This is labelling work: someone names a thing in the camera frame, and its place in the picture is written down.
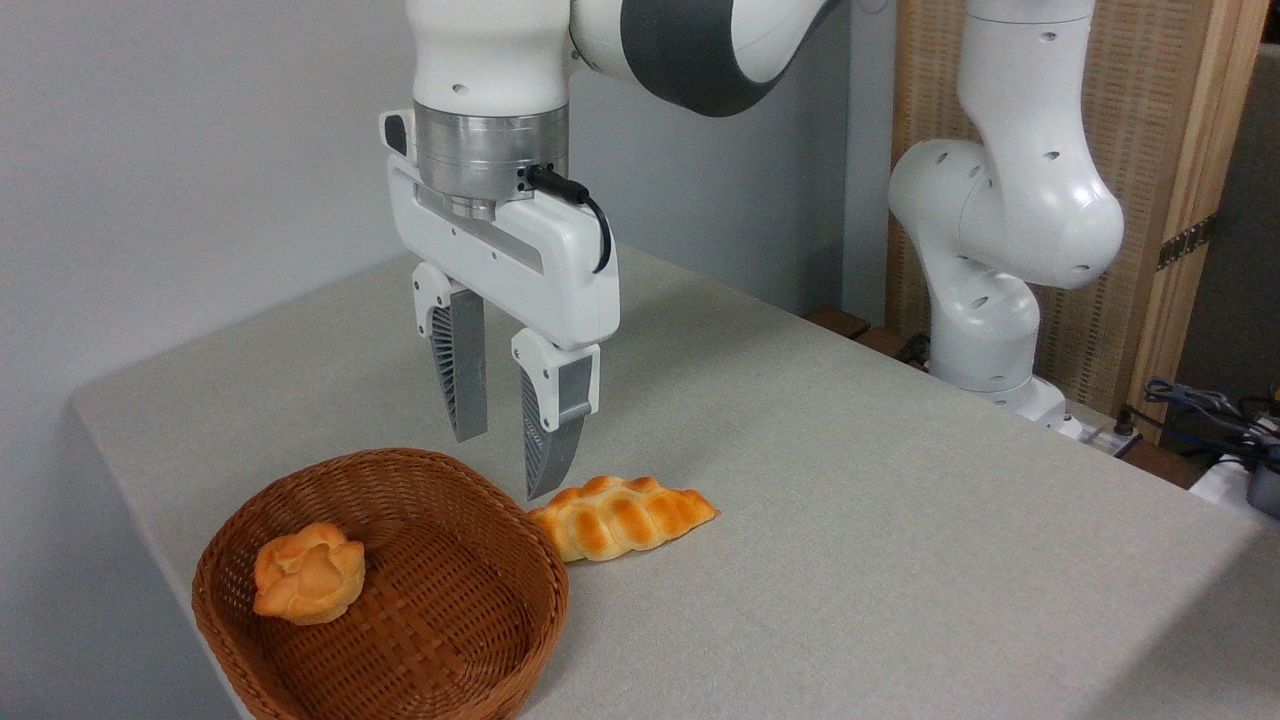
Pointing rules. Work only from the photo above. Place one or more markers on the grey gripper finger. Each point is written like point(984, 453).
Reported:
point(565, 395)
point(465, 360)

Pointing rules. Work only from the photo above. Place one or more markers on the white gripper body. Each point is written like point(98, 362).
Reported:
point(520, 270)

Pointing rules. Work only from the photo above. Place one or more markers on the long braided bread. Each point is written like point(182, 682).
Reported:
point(620, 520)

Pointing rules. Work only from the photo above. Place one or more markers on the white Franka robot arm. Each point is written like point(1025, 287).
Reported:
point(1010, 200)

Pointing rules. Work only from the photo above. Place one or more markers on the brown wicker basket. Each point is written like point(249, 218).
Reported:
point(450, 620)

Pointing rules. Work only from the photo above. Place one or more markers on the round flower-shaped bread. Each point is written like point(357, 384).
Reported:
point(305, 578)

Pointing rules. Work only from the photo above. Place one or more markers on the grey fabric table cover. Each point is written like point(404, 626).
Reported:
point(850, 500)

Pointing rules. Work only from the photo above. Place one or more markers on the white power strip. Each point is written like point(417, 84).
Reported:
point(1095, 432)

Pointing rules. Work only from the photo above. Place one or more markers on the metal screen hinge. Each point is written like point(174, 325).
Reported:
point(1187, 243)

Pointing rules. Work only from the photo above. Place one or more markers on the wooden woven folding screen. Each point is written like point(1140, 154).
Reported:
point(1150, 100)

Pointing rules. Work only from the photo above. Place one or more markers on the grey plastic box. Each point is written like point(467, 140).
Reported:
point(1265, 490)

